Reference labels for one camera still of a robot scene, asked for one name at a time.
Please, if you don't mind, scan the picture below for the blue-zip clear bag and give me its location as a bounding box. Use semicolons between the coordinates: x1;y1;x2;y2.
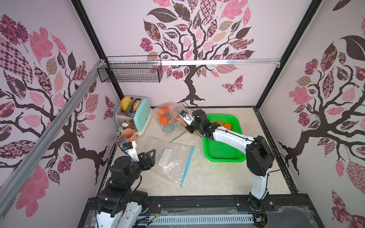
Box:
146;137;195;187

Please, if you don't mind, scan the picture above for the green-zip bag of oranges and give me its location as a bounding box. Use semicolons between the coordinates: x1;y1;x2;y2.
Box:
162;110;194;143

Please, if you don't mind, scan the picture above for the green plastic basket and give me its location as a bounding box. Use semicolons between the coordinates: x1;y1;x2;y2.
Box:
203;114;247;163

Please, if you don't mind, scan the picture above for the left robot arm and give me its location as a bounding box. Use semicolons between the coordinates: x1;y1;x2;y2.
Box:
96;149;156;228

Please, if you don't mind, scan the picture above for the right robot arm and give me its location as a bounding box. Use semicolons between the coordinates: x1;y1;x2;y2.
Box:
179;109;274;202

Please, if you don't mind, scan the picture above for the rear green-zip bag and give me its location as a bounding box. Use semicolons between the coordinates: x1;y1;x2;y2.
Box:
154;102;183;126

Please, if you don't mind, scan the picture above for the pink ceramic mug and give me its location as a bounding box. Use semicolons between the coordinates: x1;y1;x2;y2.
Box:
121;129;137;142

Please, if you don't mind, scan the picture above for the clear glass cup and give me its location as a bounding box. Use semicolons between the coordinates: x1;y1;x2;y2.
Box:
115;135;128;147

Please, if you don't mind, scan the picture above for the mint green toaster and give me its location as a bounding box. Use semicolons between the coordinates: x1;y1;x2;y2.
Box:
115;97;152;136

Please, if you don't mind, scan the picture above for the yellow toast slice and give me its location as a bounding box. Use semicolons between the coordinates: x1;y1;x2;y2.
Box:
120;96;132;111

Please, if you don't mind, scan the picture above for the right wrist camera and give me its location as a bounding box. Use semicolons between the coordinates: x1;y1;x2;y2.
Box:
179;110;194;125

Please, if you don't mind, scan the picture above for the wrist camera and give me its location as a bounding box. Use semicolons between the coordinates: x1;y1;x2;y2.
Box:
122;141;139;162
179;110;194;125

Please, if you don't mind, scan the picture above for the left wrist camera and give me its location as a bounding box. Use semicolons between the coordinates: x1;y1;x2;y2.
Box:
122;141;139;162

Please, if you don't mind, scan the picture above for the white cable duct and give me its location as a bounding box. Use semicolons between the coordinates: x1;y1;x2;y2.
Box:
135;214;255;226

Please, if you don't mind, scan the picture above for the black wire wall basket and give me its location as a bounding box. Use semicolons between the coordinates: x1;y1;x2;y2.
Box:
98;54;163;83

